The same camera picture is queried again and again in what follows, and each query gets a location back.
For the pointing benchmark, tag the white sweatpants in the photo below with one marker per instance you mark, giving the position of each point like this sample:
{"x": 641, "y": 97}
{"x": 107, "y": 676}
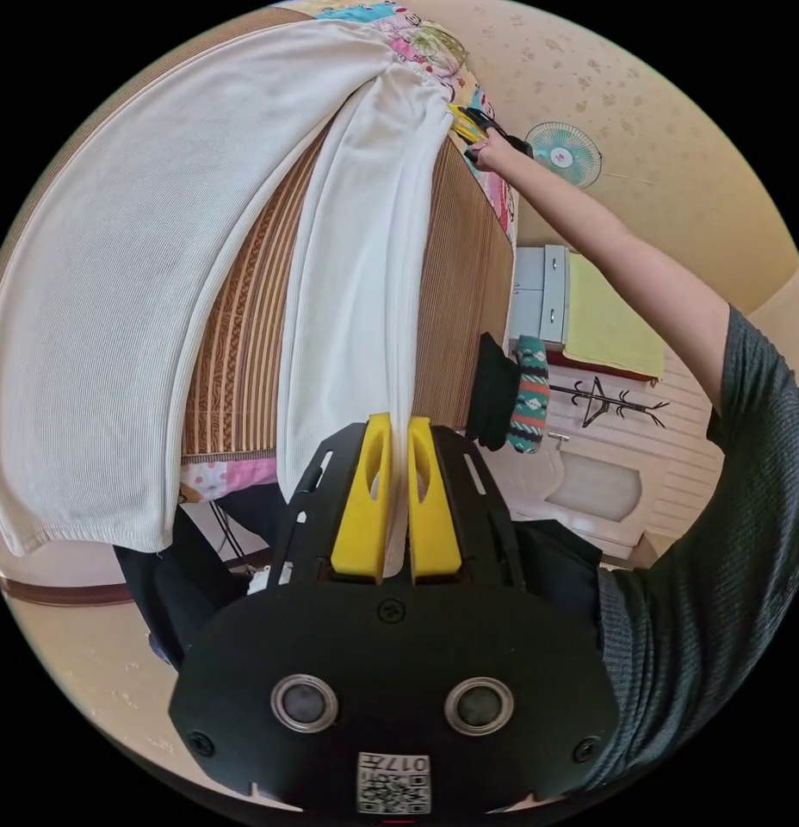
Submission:
{"x": 115, "y": 271}

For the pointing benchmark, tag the white cupboard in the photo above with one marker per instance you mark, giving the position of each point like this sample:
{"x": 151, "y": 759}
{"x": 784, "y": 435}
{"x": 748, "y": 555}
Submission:
{"x": 541, "y": 294}

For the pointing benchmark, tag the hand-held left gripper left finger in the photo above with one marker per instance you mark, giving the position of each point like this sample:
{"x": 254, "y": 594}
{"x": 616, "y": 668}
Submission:
{"x": 359, "y": 517}

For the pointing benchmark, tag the white door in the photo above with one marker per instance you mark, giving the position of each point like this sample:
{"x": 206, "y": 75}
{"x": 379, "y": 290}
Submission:
{"x": 587, "y": 478}

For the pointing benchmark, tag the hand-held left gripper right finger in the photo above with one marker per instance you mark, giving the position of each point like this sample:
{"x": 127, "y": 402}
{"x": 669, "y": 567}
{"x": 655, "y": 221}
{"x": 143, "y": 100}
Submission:
{"x": 433, "y": 523}

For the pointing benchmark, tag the person's right forearm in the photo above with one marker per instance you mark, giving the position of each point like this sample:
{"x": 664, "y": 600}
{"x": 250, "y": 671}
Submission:
{"x": 606, "y": 239}

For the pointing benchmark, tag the teal wall fan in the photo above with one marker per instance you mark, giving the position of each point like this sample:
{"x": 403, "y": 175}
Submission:
{"x": 563, "y": 155}

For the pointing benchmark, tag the person's right hand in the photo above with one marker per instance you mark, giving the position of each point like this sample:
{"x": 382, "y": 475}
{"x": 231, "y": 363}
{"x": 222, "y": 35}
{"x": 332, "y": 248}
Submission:
{"x": 488, "y": 152}

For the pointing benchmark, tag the black coat rack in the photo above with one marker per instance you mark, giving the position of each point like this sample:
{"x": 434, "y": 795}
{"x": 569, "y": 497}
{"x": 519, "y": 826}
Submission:
{"x": 606, "y": 400}

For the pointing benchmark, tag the yellow cloth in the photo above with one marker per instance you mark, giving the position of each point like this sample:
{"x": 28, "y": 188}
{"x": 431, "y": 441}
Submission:
{"x": 609, "y": 320}

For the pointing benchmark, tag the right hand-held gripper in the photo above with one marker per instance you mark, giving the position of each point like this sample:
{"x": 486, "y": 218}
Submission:
{"x": 499, "y": 132}

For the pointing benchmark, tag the person's body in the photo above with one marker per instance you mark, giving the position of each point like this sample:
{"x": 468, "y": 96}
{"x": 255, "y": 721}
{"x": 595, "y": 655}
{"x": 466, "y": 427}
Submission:
{"x": 696, "y": 517}

